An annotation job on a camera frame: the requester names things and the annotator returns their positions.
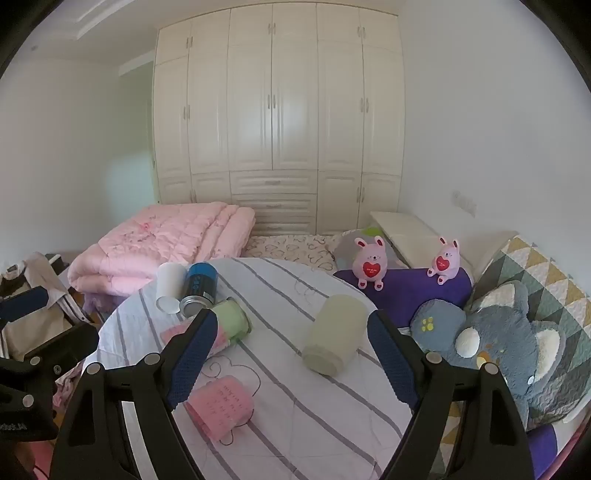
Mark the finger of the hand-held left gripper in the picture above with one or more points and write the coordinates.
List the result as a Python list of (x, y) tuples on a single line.
[(25, 302), (64, 344)]

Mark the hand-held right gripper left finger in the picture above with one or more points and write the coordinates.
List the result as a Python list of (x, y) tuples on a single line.
[(194, 355)]

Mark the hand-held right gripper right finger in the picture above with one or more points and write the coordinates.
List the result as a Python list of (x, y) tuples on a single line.
[(392, 357)]

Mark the pale green plastic cup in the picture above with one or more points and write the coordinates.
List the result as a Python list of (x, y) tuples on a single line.
[(334, 334)]

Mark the pink printed cup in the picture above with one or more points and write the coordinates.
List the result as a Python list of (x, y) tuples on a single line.
[(174, 333), (221, 406)]

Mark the light green cup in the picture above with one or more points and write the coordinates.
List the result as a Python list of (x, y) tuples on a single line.
[(231, 321)]

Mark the blue metal cup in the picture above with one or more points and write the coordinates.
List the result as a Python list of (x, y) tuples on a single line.
[(198, 288)]

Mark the white cup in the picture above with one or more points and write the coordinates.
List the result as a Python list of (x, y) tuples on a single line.
[(170, 286)]

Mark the beige striped clothing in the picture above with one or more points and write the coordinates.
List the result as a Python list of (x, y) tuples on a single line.
[(32, 327)]

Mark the purple cushion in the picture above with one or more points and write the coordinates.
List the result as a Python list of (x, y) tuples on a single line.
[(415, 290)]

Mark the large pink bunny plush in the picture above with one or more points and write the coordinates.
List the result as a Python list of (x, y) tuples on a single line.
[(369, 265)]

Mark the small pink bunny plush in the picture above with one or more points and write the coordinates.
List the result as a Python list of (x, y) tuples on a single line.
[(444, 263)]

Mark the grey koala plush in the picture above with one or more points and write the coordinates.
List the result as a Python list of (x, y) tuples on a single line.
[(503, 341)]

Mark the folded pink quilt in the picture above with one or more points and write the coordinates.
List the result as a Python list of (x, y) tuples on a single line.
[(161, 240)]

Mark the grey and green pillow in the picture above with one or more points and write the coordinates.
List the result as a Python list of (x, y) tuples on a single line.
[(344, 247)]

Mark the cream headboard cushion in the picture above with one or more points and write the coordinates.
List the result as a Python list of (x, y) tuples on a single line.
[(415, 235)]

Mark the heart print bed sheet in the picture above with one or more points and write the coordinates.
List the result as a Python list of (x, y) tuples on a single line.
[(291, 247)]

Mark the patchwork triangle pillow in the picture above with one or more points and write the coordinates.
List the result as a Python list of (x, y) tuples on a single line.
[(545, 267)]

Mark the cream white wardrobe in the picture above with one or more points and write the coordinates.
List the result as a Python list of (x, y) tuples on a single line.
[(277, 115)]

